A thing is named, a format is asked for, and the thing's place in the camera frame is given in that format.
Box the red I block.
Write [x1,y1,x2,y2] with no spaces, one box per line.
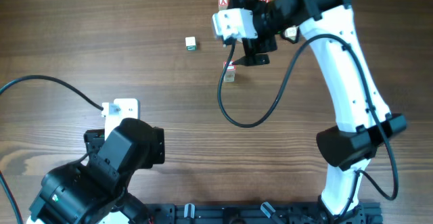
[223,61,236,73]

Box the white blue C block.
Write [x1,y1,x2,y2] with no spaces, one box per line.
[224,70,235,79]

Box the red a block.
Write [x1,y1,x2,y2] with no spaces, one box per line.
[223,76,235,83]
[218,0,229,11]

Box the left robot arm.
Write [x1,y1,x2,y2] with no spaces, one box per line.
[28,118,165,223]

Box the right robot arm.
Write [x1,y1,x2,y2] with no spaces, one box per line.
[212,0,407,223]

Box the white yellow-edged block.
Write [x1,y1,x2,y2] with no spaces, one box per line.
[284,26,298,43]

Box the white green-sided block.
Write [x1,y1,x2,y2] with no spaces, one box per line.
[185,37,197,51]

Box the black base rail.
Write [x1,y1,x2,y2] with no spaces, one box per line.
[141,202,383,224]

